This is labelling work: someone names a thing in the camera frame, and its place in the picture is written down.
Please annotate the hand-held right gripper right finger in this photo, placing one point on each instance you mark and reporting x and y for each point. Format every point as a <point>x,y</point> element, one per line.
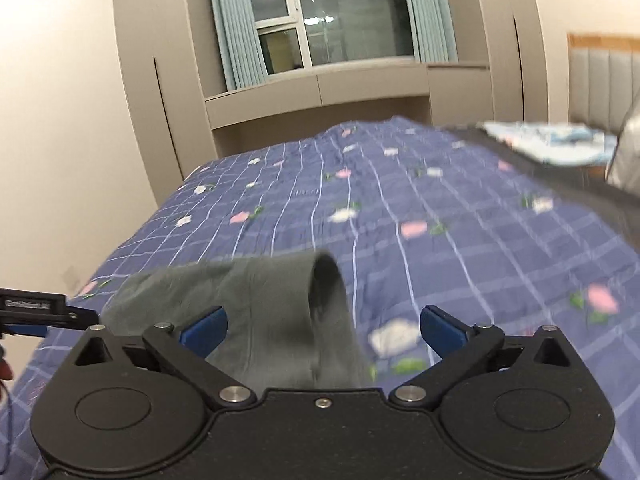
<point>440,330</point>

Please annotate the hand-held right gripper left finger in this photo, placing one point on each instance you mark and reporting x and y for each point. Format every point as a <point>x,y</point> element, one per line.
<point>205,329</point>

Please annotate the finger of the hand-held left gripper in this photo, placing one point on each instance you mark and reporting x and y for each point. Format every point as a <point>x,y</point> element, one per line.
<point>27,330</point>
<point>80,318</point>

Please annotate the grey fleece pants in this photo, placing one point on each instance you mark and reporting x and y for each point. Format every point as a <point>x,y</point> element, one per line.
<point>270,310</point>

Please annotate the person's left hand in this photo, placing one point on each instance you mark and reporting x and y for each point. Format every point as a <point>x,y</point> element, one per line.
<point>3,366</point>

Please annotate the blue checked floral quilt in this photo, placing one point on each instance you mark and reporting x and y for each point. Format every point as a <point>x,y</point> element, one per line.
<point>400,200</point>

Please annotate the light printed folded cloth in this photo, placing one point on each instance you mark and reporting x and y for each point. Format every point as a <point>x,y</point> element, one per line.
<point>550,140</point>

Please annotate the white pillow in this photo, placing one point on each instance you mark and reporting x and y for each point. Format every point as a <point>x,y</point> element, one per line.
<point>627,155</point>

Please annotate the beige window seat cabinet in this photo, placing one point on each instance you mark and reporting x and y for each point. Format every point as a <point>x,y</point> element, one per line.
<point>320,92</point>

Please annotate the beige wardrobe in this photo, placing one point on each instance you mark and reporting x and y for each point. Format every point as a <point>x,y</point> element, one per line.
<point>510,35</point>
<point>165,60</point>

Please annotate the grey padded headboard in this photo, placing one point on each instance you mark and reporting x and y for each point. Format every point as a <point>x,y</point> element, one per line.
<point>595,80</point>

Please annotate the window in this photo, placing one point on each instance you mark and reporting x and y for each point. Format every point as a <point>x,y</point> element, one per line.
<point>325,15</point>

